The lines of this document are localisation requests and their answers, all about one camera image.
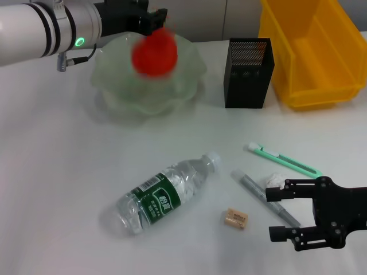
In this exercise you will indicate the clear green-label water bottle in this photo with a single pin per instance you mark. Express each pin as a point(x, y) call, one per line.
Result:
point(160, 197)

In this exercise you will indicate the green glass fruit bowl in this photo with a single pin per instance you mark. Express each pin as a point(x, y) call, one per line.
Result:
point(120, 83)

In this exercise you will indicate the red-orange orange fruit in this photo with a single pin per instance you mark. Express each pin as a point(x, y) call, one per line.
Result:
point(155, 54)

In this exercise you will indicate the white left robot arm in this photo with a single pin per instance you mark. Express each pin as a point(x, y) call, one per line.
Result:
point(25, 28)

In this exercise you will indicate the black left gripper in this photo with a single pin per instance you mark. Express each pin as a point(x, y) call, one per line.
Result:
point(120, 17)

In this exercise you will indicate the mint green utility knife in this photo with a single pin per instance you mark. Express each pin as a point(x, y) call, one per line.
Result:
point(275, 158)

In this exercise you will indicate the white paper ball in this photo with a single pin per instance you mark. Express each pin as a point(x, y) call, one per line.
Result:
point(273, 180)

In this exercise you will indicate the small beige eraser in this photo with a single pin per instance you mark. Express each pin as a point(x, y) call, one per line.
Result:
point(235, 218)

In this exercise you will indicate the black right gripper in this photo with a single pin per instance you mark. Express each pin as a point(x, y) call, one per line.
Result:
point(341, 209)

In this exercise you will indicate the yellow plastic bin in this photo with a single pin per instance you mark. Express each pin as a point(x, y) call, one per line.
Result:
point(315, 71)

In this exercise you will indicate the grey marker pen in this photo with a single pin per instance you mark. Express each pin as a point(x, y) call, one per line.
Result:
point(252, 183)

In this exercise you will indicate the black mesh pen holder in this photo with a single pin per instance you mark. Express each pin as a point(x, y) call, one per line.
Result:
point(246, 91)

